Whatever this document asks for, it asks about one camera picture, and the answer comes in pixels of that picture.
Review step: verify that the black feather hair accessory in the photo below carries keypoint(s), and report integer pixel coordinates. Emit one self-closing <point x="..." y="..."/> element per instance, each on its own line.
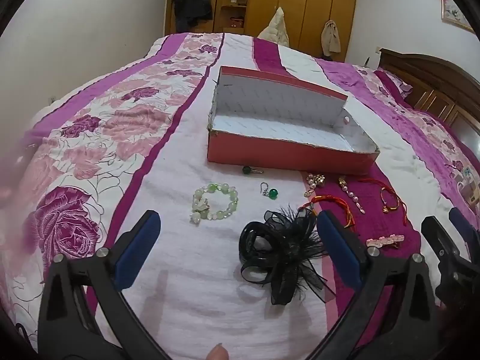
<point x="288" y="255"/>

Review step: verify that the wooden headboard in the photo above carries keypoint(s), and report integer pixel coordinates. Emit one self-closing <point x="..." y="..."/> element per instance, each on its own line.
<point x="431" y="78"/>

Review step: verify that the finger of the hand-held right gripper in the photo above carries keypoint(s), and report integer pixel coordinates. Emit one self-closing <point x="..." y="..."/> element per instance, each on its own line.
<point x="467" y="232"/>
<point x="440" y="240"/>

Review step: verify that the beige hanging cloth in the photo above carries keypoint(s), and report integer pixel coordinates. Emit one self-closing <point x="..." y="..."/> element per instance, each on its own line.
<point x="330" y="37"/>

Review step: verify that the black hanging jackets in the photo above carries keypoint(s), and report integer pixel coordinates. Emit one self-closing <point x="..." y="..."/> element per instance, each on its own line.
<point x="191" y="3"/>

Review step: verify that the person's left hand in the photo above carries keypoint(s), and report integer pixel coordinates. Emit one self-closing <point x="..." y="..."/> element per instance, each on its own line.
<point x="218" y="353"/>

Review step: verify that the wooden wardrobe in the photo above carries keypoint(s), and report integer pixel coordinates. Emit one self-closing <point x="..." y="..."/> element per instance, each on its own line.
<point x="300" y="7"/>

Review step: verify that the pearl pendant clip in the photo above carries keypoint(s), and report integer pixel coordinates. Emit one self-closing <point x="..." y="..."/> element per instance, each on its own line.
<point x="350" y="195"/>

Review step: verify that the framed wall picture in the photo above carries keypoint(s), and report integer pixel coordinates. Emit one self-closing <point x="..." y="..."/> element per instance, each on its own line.
<point x="452" y="9"/>

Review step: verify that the pink hair clip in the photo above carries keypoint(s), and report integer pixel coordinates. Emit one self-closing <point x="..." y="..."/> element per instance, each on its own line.
<point x="386" y="240"/>

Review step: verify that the red basket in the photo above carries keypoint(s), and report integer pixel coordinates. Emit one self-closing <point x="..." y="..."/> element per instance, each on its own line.
<point x="237" y="21"/>

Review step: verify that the tan cardboard box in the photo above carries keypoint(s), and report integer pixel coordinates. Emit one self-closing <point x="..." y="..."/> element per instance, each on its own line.
<point x="469" y="193"/>

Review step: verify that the purple floral bedspread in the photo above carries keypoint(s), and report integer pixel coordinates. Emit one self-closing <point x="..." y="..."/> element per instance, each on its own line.
<point x="187" y="270"/>

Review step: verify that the green bead earring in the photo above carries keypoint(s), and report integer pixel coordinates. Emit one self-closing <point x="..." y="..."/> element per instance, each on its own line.
<point x="246" y="170"/>
<point x="272" y="194"/>

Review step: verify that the pearl brooch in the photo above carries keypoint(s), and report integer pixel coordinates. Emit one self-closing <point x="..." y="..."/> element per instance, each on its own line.
<point x="317" y="180"/>

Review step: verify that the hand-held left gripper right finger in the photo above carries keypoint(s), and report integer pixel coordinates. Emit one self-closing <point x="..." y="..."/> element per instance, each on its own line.
<point x="339" y="249"/>

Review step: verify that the red cardboard box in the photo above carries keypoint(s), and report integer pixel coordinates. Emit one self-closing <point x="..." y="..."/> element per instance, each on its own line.
<point x="281" y="101"/>

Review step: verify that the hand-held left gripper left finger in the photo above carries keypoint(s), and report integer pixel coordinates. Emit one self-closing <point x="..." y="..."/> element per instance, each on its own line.
<point x="138" y="249"/>

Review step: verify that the cream down jacket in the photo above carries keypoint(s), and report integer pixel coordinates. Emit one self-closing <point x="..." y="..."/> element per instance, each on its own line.
<point x="277" y="30"/>

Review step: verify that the purple pillow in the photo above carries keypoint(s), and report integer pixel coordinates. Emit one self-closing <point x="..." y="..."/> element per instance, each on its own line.
<point x="393" y="82"/>

